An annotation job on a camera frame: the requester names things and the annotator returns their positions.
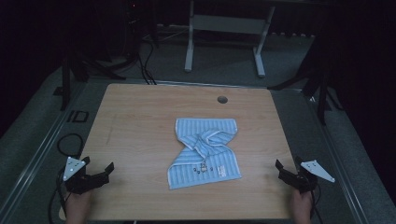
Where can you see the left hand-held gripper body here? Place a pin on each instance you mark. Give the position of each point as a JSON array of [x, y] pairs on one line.
[[81, 183]]

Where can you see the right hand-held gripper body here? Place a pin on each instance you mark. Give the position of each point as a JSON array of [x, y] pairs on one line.
[[300, 182]]

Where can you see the blue white striped towel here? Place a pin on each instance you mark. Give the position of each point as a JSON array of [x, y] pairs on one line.
[[204, 155]]

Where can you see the person's left hand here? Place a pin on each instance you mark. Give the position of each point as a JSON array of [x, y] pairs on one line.
[[78, 205]]

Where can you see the person's right hand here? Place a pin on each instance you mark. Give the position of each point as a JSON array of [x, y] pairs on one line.
[[301, 207]]

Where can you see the black metal stand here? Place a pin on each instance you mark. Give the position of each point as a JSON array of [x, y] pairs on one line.
[[67, 84], [322, 93]]

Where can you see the white metal desk frame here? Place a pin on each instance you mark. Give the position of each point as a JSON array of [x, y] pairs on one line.
[[227, 24]]

